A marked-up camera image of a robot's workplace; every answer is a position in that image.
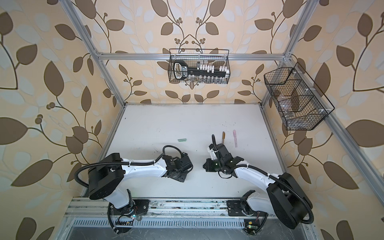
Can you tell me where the orange pen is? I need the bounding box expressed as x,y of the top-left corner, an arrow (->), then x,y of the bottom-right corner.
222,132 -> 226,144

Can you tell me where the black wire basket right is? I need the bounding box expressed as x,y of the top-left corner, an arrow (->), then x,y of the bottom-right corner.
264,63 -> 335,131

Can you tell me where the aluminium frame post right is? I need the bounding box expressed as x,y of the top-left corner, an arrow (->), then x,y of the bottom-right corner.
259,0 -> 319,108

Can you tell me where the black wire basket back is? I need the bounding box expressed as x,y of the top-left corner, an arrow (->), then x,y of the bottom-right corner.
168,48 -> 231,85

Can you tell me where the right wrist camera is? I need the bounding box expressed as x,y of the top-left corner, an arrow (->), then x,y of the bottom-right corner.
207,147 -> 218,161

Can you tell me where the pink pen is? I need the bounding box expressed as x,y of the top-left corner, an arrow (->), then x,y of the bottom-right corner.
233,130 -> 238,148

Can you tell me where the black wire basket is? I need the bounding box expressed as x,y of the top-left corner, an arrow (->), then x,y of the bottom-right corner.
168,48 -> 231,85
264,63 -> 335,131

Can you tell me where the aluminium frame post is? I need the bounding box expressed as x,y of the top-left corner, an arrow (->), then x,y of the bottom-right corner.
259,0 -> 319,108
59,0 -> 126,108

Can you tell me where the black tool with sockets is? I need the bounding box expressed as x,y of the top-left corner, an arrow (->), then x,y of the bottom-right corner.
170,60 -> 231,80

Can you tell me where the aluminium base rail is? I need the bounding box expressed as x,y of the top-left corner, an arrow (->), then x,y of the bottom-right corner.
64,197 -> 313,220

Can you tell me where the aluminium frame back bar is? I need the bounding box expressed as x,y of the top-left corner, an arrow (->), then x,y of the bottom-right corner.
96,52 -> 285,61

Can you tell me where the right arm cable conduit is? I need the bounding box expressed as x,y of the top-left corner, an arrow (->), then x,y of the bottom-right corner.
211,134 -> 315,225

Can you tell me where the aluminium frame post left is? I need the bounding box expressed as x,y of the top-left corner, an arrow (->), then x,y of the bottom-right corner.
59,0 -> 126,108

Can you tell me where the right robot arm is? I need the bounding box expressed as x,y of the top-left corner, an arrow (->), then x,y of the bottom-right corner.
203,143 -> 315,229

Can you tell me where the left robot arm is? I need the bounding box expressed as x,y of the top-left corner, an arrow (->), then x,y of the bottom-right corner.
88,153 -> 193,209

